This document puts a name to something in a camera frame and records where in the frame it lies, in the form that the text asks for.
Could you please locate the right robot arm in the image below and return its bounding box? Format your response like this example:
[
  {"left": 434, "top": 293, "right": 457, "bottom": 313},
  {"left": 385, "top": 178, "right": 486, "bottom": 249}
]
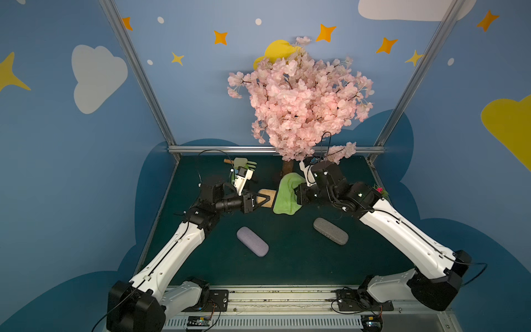
[{"left": 295, "top": 160, "right": 472, "bottom": 311}]

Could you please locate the green grey microfiber cloth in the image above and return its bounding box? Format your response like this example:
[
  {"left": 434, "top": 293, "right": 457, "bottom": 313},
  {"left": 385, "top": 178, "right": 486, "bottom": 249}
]
[{"left": 272, "top": 172, "right": 306, "bottom": 216}]

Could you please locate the purple eyeglass case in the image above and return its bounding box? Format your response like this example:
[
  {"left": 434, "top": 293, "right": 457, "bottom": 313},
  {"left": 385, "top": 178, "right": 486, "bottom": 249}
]
[{"left": 236, "top": 227, "right": 269, "bottom": 257}]

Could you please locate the green black work glove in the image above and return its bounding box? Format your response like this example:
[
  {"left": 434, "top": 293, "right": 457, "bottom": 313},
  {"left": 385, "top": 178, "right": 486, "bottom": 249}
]
[{"left": 233, "top": 157, "right": 257, "bottom": 170}]

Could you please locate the left aluminium frame post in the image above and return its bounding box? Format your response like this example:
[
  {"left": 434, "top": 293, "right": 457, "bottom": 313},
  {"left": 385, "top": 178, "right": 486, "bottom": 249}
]
[{"left": 99, "top": 0, "right": 181, "bottom": 163}]

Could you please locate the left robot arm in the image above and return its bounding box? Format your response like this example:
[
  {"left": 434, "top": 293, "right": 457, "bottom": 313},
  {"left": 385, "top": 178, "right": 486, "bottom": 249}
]
[{"left": 105, "top": 177, "right": 271, "bottom": 331}]

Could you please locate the right controller board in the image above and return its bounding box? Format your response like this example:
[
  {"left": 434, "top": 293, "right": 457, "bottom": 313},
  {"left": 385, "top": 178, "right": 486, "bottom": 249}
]
[{"left": 361, "top": 315, "right": 383, "bottom": 332}]

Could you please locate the tan eyeglass case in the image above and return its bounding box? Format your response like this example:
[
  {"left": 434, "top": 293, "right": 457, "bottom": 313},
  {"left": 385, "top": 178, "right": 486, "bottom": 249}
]
[{"left": 257, "top": 189, "right": 277, "bottom": 208}]

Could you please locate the small pink flower pot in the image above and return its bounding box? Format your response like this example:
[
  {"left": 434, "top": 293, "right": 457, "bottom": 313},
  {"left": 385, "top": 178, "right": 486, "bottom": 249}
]
[{"left": 373, "top": 185, "right": 389, "bottom": 200}]

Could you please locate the right aluminium frame post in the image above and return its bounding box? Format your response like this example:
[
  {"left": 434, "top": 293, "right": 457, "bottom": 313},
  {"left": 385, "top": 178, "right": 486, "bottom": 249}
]
[{"left": 368, "top": 0, "right": 465, "bottom": 166}]

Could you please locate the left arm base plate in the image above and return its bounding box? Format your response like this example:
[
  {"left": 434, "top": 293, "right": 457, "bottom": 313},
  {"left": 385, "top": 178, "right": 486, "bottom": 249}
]
[{"left": 184, "top": 289, "right": 230, "bottom": 312}]

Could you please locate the left controller board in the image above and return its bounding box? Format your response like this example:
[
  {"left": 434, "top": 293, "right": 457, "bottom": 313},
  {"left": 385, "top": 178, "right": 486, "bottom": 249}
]
[{"left": 186, "top": 316, "right": 212, "bottom": 329}]

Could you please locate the pink cherry blossom tree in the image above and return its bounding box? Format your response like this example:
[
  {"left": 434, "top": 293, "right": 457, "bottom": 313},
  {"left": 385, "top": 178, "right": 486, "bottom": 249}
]
[{"left": 228, "top": 37, "right": 373, "bottom": 168}]

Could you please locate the controller board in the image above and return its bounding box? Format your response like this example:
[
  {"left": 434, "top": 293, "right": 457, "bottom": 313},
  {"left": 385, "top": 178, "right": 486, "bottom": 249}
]
[
  {"left": 361, "top": 315, "right": 383, "bottom": 332},
  {"left": 186, "top": 316, "right": 212, "bottom": 329}
]

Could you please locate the grey eyeglass case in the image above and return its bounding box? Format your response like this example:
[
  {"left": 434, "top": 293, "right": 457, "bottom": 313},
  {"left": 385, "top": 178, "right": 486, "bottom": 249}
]
[{"left": 313, "top": 217, "right": 349, "bottom": 246}]

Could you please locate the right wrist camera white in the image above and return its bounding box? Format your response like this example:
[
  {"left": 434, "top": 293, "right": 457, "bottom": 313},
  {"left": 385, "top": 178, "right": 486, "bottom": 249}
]
[{"left": 299, "top": 157, "right": 317, "bottom": 187}]

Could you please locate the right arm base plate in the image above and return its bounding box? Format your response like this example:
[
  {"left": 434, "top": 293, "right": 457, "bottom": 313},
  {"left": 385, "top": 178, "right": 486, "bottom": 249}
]
[{"left": 332, "top": 287, "right": 394, "bottom": 313}]

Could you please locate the back aluminium frame bar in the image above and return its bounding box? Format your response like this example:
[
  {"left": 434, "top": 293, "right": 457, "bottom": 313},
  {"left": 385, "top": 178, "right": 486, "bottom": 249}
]
[{"left": 168, "top": 145, "right": 385, "bottom": 155}]

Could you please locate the aluminium frame post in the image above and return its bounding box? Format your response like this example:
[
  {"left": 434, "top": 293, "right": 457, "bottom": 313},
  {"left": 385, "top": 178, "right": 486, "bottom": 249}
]
[
  {"left": 99, "top": 0, "right": 181, "bottom": 163},
  {"left": 368, "top": 0, "right": 465, "bottom": 166}
]

